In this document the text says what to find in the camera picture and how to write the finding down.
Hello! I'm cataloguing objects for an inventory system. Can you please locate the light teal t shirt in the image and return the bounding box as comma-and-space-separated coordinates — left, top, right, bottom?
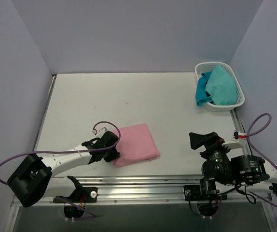
206, 65, 237, 106

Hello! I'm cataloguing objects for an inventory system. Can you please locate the white plastic basket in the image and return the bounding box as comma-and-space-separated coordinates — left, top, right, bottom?
194, 62, 245, 112

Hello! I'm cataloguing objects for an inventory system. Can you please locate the black wire loop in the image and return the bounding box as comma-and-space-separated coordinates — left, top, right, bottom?
217, 185, 257, 205

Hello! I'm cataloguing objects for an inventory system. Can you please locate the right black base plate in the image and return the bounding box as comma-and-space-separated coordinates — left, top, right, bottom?
183, 185, 228, 202

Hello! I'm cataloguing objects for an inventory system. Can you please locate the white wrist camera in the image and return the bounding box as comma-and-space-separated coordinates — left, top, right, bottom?
222, 131, 247, 150
92, 127, 108, 136

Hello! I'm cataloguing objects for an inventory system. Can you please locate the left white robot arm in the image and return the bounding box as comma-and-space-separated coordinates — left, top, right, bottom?
7, 130, 120, 207

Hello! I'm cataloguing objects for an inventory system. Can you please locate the pink t shirt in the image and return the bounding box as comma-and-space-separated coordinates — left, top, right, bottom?
113, 123, 160, 167

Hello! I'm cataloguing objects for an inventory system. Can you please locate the aluminium rail frame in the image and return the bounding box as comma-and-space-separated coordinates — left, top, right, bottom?
5, 72, 272, 232

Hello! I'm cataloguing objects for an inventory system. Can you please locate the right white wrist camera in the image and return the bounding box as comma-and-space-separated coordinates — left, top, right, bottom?
222, 131, 247, 150

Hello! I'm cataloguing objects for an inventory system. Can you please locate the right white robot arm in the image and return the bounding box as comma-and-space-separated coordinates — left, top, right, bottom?
189, 131, 277, 200

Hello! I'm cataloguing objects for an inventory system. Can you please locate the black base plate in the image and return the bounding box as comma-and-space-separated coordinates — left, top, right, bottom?
53, 187, 98, 203
183, 185, 228, 202

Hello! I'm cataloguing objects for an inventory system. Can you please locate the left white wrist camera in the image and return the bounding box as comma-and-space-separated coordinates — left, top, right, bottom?
92, 127, 108, 136

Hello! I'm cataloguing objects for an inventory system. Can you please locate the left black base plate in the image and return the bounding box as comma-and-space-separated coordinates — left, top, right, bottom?
53, 187, 98, 203

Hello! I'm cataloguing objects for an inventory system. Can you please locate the dark teal t shirt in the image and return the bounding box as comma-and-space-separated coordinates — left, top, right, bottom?
195, 72, 213, 106

